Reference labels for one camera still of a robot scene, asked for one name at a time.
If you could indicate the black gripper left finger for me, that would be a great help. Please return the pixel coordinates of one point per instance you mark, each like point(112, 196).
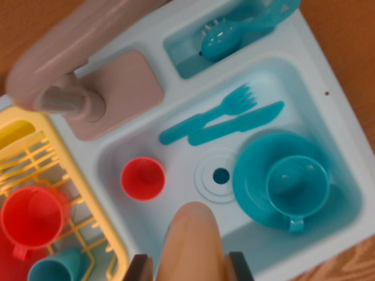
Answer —
point(140, 269)

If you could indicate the red plastic tumbler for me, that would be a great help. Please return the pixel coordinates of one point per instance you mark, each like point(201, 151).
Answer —
point(140, 178)

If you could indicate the red plastic mug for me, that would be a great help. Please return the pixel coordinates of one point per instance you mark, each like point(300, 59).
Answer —
point(29, 216)

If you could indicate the teal plastic tumbler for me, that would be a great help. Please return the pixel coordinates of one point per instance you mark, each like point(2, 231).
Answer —
point(49, 269)

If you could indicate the teal dish brush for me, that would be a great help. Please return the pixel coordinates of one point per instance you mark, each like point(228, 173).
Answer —
point(284, 8)

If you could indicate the teal plastic fork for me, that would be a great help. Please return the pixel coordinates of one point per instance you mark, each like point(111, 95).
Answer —
point(181, 131)

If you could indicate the teal plastic knife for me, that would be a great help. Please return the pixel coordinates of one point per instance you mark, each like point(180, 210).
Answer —
point(228, 127)

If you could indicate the yellow plastic dish rack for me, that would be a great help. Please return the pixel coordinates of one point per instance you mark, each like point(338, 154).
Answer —
point(96, 205)

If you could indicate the cream detergent bottle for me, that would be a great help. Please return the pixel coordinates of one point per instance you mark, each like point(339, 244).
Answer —
point(190, 248)

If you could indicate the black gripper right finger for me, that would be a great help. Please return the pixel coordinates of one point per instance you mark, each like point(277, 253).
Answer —
point(238, 269)

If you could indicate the teal plastic mug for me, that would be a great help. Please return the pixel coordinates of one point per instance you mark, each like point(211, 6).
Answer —
point(296, 184)

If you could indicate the light blue toy sink unit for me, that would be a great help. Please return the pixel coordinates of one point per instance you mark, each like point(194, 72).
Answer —
point(307, 73)

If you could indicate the teal plastic plate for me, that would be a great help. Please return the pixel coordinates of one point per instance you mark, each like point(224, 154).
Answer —
point(249, 181)

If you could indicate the teal plastic spoon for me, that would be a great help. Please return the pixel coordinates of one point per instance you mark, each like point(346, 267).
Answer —
point(219, 41)

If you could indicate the grey toy faucet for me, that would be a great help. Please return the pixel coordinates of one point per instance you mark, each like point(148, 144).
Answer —
point(126, 82)

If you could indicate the red plastic plate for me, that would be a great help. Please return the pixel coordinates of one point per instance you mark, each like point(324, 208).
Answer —
point(8, 263)

